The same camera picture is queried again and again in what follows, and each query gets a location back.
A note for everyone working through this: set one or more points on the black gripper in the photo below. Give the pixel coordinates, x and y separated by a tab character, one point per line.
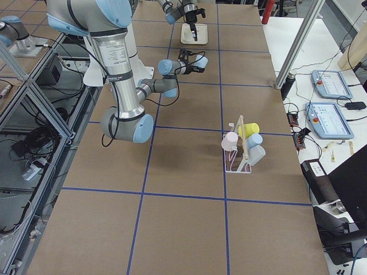
190	18
189	69

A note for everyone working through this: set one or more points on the pink plastic cup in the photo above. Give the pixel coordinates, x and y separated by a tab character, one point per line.
229	141

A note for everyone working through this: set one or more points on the yellow plastic cup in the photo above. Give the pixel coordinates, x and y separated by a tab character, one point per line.
250	128

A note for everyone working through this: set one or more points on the light blue plastic cup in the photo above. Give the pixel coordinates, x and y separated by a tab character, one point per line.
254	140

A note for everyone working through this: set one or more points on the grey plastic cup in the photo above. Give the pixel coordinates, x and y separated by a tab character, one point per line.
256	153

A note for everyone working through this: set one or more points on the cream plastic cup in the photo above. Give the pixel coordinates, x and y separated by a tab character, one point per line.
187	36

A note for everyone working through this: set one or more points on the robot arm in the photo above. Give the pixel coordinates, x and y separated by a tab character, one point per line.
173	14
106	23

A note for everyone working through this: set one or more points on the red fire extinguisher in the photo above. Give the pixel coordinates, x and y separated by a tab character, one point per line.
267	12

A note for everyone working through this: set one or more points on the black water bottle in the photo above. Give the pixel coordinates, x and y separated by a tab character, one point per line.
286	87

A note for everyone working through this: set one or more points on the far blue teach pendant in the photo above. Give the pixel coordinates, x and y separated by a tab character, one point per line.
331	84

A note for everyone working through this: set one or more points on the blue teach pendant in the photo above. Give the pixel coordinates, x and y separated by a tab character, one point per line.
331	84
327	121

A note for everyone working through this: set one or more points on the near blue teach pendant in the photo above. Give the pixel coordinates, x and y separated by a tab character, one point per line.
327	121

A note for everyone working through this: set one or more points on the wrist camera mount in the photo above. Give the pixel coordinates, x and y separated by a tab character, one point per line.
184	55

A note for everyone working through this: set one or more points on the white wire cup rack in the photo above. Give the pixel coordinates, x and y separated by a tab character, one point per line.
236	161

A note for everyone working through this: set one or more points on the aluminium frame post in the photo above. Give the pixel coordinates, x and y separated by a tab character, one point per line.
299	40

